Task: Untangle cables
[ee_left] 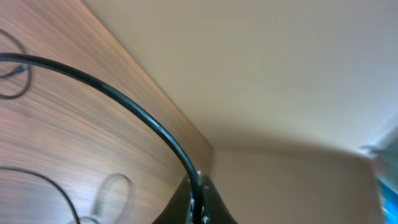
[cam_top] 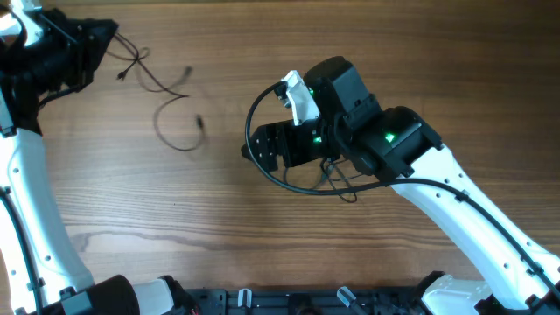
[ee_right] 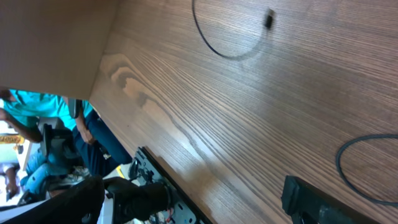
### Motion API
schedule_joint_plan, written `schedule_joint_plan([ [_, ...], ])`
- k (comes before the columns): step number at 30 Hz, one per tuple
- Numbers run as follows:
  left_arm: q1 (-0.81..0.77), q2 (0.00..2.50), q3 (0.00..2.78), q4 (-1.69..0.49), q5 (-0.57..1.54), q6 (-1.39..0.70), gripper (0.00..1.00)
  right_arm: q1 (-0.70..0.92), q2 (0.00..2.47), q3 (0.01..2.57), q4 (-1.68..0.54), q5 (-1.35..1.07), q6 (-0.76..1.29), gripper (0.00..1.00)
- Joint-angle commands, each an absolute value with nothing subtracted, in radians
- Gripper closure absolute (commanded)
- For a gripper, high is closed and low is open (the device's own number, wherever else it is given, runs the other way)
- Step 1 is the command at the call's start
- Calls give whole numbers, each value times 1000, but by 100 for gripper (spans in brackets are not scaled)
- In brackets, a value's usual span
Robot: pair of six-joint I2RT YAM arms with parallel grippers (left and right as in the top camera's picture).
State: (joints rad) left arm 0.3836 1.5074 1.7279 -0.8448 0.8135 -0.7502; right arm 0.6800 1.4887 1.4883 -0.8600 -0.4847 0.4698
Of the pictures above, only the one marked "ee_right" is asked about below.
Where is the thick black right camera cable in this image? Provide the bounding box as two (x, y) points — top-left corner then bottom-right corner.
(335, 133), (398, 208)

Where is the person in blue jeans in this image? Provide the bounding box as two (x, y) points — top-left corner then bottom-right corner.
(1, 151), (74, 205)

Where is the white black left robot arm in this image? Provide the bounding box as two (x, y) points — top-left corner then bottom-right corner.
(103, 177), (172, 223)

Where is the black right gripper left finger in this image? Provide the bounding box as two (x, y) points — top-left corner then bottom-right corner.
(5, 176), (104, 224)

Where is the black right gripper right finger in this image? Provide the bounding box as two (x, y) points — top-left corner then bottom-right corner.
(281, 175), (378, 224)

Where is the person in teal shirt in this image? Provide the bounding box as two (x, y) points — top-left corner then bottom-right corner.
(1, 87), (132, 177)

